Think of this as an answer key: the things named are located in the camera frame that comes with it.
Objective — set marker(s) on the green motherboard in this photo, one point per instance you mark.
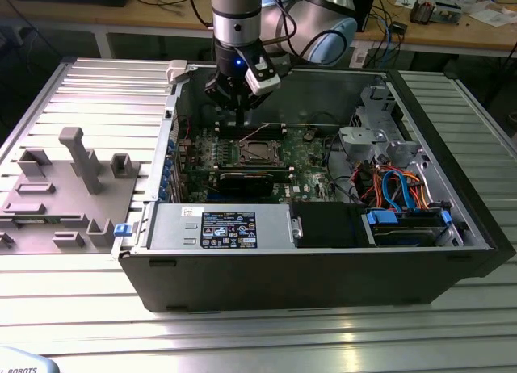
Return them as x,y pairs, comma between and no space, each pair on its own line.
311,179

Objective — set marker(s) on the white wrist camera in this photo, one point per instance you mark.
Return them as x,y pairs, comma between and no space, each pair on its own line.
262,80

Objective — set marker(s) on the black graphics card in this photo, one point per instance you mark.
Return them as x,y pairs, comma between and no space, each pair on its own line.
246,186

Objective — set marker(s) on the grey parts rack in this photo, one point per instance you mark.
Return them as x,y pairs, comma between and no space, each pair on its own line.
60,203

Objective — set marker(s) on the small black adapter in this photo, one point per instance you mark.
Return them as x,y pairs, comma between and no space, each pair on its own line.
398,28

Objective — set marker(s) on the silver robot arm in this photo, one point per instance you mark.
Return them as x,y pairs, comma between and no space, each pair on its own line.
236,13

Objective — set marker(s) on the blue case latch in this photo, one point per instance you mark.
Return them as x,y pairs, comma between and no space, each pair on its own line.
122,231

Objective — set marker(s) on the hard disk in blue carrier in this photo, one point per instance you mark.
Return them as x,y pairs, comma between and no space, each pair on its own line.
381,219

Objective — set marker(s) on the white paper sheets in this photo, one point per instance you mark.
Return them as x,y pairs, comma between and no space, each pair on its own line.
490,17

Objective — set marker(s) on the grey plastic corner clamp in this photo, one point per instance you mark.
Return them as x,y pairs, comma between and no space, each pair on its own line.
177,71

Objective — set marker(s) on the black PC case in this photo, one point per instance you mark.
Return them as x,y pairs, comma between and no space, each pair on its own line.
282,284

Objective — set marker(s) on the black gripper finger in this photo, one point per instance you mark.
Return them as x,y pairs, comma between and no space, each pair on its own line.
220,91
254,100

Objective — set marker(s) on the round coin battery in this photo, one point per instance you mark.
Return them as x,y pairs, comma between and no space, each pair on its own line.
309,136

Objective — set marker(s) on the grey metal drive cage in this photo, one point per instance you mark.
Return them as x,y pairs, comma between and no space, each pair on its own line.
355,141

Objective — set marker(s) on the grey power supply unit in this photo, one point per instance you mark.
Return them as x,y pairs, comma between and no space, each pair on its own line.
169,227

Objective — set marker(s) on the black finned cooler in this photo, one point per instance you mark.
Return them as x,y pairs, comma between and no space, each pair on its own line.
422,11

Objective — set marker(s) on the grey metal device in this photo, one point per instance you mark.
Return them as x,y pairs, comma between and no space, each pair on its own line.
446,13

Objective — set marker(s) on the green RAM stick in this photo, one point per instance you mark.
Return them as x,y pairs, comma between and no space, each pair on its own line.
282,175

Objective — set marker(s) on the CPU socket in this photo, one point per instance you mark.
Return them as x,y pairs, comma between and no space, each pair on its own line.
280,160

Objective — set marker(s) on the silver CPU chip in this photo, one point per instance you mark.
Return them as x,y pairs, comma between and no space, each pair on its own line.
258,151

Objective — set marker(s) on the pale blue teach pendant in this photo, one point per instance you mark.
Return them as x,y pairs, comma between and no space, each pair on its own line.
24,363

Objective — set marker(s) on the black upright box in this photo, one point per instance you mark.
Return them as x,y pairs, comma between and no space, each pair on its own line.
368,5

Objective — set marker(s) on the wooden desk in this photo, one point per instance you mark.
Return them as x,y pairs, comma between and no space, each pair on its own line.
169,15

